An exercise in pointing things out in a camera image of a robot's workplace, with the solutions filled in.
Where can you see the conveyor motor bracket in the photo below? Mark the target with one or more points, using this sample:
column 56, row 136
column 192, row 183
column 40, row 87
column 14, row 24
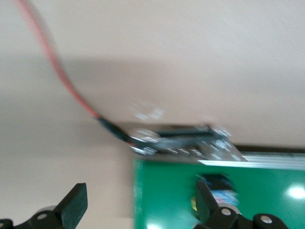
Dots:
column 178, row 143

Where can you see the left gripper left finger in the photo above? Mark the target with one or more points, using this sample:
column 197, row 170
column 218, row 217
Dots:
column 71, row 207

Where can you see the green conveyor belt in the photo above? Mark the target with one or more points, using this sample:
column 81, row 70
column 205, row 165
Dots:
column 166, row 190

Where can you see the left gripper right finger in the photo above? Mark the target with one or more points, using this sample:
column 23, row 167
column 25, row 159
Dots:
column 207, row 210

